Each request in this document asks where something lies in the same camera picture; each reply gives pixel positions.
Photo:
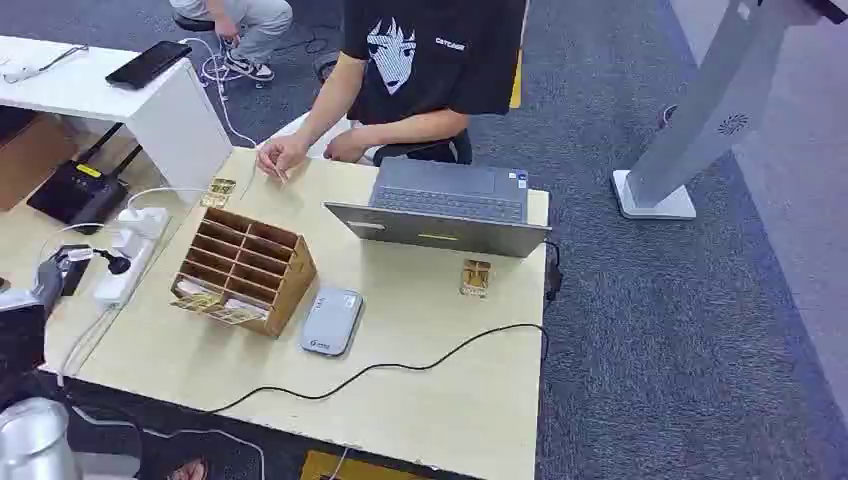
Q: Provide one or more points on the person's left hand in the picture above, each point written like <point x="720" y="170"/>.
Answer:
<point x="344" y="146"/>

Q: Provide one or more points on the person's right hand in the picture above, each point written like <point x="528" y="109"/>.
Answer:
<point x="281" y="154"/>

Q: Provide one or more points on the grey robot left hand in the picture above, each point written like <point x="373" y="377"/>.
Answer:
<point x="48" y="285"/>

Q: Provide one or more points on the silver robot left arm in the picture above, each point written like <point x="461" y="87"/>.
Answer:
<point x="30" y="430"/>

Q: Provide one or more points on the black power plug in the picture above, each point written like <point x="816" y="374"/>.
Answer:
<point x="117" y="263"/>

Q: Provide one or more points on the white power strip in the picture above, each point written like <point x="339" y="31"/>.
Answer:
<point x="130" y="255"/>

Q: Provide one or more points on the black router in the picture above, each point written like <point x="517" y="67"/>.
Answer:
<point x="76" y="193"/>

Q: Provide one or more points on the wooden card box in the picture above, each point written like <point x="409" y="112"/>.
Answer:
<point x="248" y="268"/>

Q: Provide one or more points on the person in black shirt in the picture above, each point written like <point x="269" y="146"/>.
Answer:
<point x="430" y="60"/>

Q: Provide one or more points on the grey laptop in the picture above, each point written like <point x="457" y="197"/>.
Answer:
<point x="450" y="208"/>

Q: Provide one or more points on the seated person in grey trousers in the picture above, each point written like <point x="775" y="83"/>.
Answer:
<point x="242" y="30"/>

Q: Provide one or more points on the black stool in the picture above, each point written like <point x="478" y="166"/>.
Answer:
<point x="193" y="24"/>

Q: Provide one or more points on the black smartphone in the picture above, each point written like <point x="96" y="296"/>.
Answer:
<point x="148" y="63"/>

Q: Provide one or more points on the white side desk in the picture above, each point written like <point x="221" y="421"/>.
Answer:
<point x="126" y="99"/>

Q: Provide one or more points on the grey power bank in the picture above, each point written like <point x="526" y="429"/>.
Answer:
<point x="331" y="321"/>

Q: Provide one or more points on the yellow floor tape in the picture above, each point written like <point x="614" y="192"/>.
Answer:
<point x="516" y="83"/>

